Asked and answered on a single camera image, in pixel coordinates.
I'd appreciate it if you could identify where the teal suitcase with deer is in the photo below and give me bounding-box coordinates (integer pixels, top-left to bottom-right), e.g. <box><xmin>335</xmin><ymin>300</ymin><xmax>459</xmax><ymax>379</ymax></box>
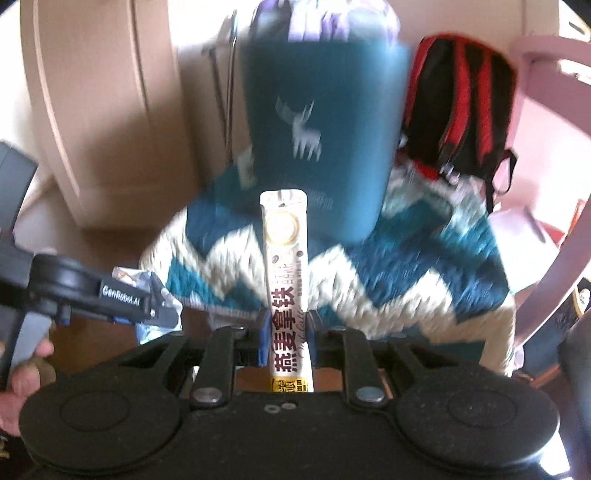
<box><xmin>242</xmin><ymin>39</ymin><xmax>414</xmax><ymax>245</ymax></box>

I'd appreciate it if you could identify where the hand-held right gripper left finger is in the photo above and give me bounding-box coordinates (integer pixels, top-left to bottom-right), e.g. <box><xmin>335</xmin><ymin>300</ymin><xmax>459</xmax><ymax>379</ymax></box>
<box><xmin>119</xmin><ymin>308</ymin><xmax>272</xmax><ymax>411</ymax></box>

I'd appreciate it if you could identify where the white yellow sachet stick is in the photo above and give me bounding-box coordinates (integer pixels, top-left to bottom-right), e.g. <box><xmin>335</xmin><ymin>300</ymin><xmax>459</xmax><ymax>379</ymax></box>
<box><xmin>259</xmin><ymin>188</ymin><xmax>317</xmax><ymax>393</ymax></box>

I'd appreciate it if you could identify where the purple white packet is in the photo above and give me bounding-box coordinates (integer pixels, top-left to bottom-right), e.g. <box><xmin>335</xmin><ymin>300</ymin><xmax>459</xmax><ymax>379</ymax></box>
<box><xmin>252</xmin><ymin>0</ymin><xmax>400</xmax><ymax>49</ymax></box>

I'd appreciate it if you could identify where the person's left hand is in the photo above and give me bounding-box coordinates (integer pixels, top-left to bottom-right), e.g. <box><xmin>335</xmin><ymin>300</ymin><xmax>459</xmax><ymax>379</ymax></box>
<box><xmin>0</xmin><ymin>339</ymin><xmax>57</xmax><ymax>437</ymax></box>

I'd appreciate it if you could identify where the clear plastic packet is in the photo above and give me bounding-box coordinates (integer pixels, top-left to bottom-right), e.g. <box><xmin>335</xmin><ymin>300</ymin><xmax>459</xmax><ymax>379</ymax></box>
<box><xmin>113</xmin><ymin>265</ymin><xmax>186</xmax><ymax>344</ymax></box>

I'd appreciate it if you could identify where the black red backpack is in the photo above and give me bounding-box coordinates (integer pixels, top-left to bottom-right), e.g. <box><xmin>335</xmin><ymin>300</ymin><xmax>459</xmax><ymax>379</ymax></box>
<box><xmin>399</xmin><ymin>33</ymin><xmax>519</xmax><ymax>213</ymax></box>

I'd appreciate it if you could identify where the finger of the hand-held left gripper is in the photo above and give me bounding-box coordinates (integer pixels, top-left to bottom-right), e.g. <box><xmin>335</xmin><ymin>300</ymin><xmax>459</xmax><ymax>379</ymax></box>
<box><xmin>139</xmin><ymin>281</ymin><xmax>182</xmax><ymax>332</ymax></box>

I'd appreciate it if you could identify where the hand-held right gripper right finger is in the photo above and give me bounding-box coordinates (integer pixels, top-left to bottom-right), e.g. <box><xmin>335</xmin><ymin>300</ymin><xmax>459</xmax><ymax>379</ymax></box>
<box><xmin>307</xmin><ymin>309</ymin><xmax>469</xmax><ymax>411</ymax></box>

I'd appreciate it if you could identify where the pink chair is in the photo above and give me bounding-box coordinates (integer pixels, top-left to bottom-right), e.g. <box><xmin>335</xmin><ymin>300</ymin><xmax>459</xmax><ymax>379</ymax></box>
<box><xmin>489</xmin><ymin>34</ymin><xmax>591</xmax><ymax>384</ymax></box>

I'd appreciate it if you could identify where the teal white zigzag blanket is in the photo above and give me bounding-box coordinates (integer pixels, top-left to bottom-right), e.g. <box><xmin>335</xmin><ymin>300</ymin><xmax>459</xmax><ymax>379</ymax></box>
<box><xmin>139</xmin><ymin>154</ymin><xmax>517</xmax><ymax>374</ymax></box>

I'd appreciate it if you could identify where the beige cabinet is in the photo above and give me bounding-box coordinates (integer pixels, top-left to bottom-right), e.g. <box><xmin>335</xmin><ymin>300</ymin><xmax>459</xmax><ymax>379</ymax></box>
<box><xmin>21</xmin><ymin>0</ymin><xmax>204</xmax><ymax>232</ymax></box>

